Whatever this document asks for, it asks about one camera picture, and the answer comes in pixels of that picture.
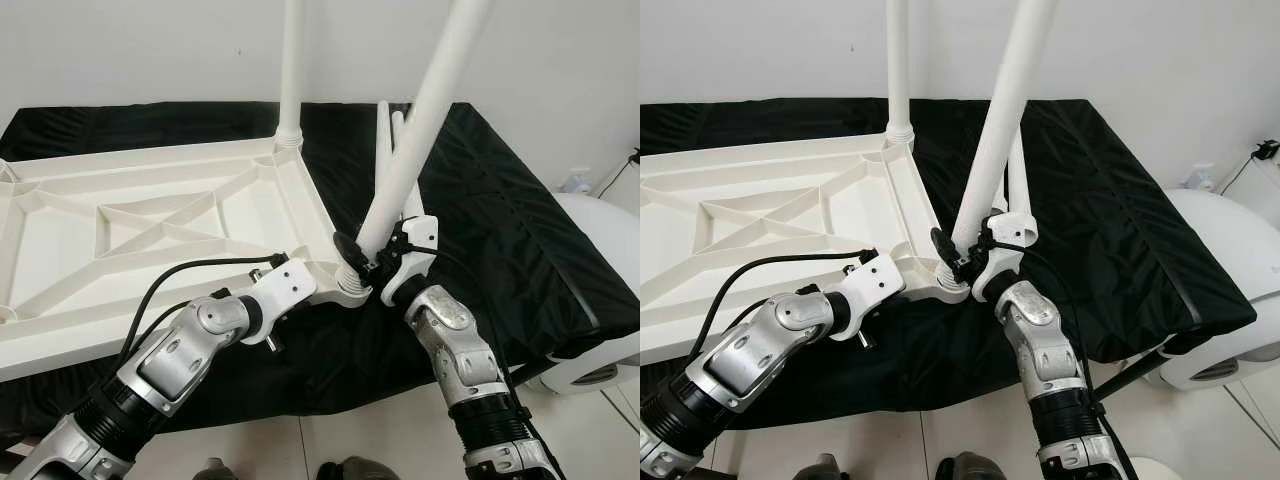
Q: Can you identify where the robot right leg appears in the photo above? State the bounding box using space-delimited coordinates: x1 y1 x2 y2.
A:
935 452 1011 480
315 455 401 480

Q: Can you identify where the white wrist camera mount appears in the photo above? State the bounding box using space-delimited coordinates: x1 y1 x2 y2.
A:
245 258 319 321
380 215 441 306
838 252 907 316
968 210 1039 301

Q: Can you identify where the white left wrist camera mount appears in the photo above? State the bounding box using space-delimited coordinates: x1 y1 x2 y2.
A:
838 252 907 316
245 258 319 321

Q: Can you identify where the black tablecloth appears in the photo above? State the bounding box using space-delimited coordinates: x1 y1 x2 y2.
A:
640 97 1259 431
0 100 641 441

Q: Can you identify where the black metal table leg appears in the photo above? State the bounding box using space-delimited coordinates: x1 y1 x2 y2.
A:
505 360 546 391
1090 345 1176 403

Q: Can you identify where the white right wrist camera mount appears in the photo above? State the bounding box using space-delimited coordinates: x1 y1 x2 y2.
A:
380 215 441 306
968 210 1039 301

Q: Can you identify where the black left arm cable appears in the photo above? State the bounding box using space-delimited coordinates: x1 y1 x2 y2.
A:
690 248 879 371
120 255 291 376

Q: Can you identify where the white plastic table leg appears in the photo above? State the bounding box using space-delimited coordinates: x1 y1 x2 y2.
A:
885 0 916 146
392 110 426 223
935 0 1059 291
1007 130 1034 219
340 0 496 293
375 100 396 206
275 0 306 151

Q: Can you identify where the white round stool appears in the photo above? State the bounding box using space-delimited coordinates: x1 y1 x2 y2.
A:
1125 457 1181 480

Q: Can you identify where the white domed appliance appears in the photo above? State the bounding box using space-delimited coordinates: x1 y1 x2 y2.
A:
1140 188 1280 391
540 190 641 396

